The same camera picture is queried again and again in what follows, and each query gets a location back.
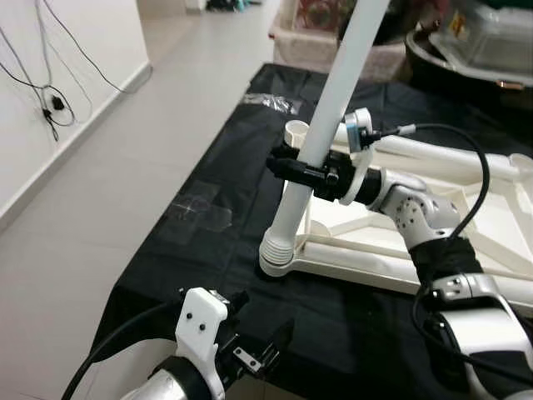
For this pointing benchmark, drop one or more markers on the black tablecloth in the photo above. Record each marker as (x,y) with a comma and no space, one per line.
(350,333)

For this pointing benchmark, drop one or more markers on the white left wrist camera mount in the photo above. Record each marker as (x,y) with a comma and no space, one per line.
(200,321)

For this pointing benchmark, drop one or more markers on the flat clear tape patch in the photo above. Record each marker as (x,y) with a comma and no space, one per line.
(196,212)

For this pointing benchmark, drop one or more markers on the white plastic children table top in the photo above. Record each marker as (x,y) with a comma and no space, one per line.
(500,233)

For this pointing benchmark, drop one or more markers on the clear plastic storage bin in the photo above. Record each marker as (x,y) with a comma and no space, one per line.
(491,37)

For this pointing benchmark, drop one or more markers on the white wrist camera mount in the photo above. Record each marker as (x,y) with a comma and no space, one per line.
(360,133)
(200,321)

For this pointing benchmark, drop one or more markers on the white plastic table leg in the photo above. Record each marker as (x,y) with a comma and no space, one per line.
(333,92)
(358,254)
(450,158)

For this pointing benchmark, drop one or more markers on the black bag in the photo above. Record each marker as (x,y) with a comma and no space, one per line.
(400,21)

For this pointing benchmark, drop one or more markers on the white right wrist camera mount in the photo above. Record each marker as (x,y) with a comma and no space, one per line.
(360,133)

